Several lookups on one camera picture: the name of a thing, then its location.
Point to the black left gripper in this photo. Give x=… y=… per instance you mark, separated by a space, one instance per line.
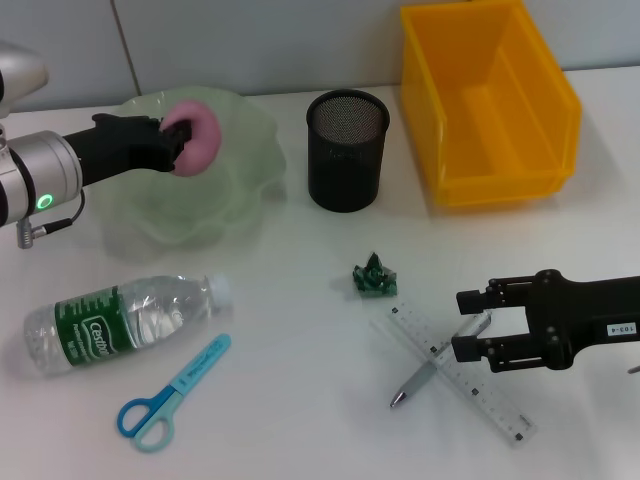
x=115 y=145

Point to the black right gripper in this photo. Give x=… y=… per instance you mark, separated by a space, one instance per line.
x=585 y=315

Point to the pink toy peach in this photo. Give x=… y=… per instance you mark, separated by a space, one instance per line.
x=205 y=135

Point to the green plastic wrapper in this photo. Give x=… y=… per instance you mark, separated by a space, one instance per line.
x=374 y=280

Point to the clear green-label water bottle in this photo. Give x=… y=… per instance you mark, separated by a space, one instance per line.
x=125 y=320

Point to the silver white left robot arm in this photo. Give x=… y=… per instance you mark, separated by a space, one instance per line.
x=40 y=175

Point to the silver ballpoint pen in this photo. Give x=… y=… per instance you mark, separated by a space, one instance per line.
x=420 y=378

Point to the green wavy glass fruit plate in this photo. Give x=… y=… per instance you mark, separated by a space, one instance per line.
x=235 y=190

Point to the transparent plastic ruler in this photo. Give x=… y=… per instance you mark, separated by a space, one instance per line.
x=500 y=411

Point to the black mesh pen holder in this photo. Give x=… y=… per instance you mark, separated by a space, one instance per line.
x=345 y=165

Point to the blue scissors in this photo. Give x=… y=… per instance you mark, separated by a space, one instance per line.
x=150 y=412

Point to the yellow plastic bin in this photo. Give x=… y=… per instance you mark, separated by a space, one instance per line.
x=500 y=125

